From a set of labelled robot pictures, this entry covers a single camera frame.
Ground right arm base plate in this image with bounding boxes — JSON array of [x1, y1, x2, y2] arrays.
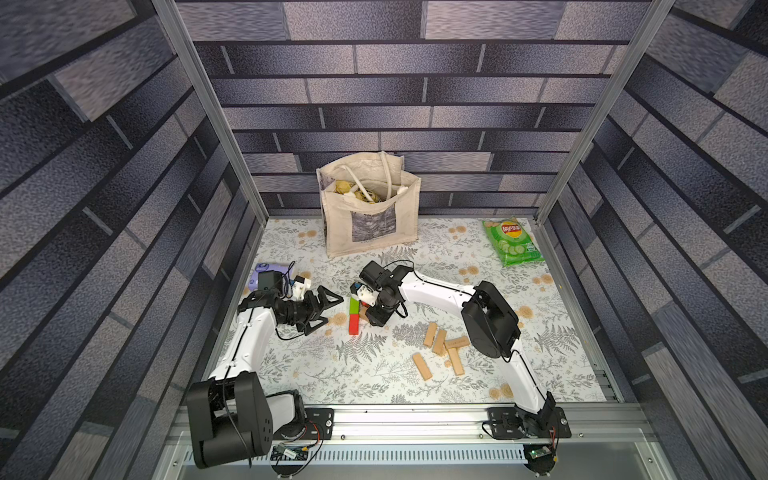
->
[[483, 407, 572, 440]]

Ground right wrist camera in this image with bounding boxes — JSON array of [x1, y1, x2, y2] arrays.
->
[[352, 282, 378, 307]]

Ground right circuit board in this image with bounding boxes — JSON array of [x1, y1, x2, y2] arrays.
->
[[523, 444, 553, 462]]

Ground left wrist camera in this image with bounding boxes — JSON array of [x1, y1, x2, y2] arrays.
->
[[287, 275, 312, 302]]

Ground left circuit board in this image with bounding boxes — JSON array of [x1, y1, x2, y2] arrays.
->
[[270, 444, 310, 463]]

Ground circuit board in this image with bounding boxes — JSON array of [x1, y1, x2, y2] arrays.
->
[[523, 444, 553, 462], [270, 444, 310, 463]]

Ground aluminium front rail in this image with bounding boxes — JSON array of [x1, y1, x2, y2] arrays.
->
[[170, 403, 655, 445]]

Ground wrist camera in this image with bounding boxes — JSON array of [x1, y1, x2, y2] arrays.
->
[[287, 275, 312, 302], [352, 282, 378, 307]]

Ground wooden block top horizontal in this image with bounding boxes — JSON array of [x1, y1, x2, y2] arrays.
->
[[443, 336, 471, 350]]

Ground green block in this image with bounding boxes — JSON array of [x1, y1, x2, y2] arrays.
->
[[349, 298, 360, 316]]

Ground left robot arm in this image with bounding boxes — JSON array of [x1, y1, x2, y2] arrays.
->
[[186, 271, 343, 469]]

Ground purple tissue pack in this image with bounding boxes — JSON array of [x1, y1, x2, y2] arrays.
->
[[248, 263, 291, 291]]

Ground beige canvas tote bag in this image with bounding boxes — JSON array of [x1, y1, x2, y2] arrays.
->
[[316, 151, 422, 258]]

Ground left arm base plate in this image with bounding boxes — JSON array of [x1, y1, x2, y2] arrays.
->
[[273, 408, 335, 442]]

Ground green chips bag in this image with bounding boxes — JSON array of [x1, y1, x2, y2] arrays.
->
[[482, 218, 543, 267]]

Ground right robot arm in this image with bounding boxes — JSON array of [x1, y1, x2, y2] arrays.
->
[[350, 261, 560, 438]]

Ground wooden block bottom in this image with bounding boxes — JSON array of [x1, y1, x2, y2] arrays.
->
[[412, 353, 432, 381]]

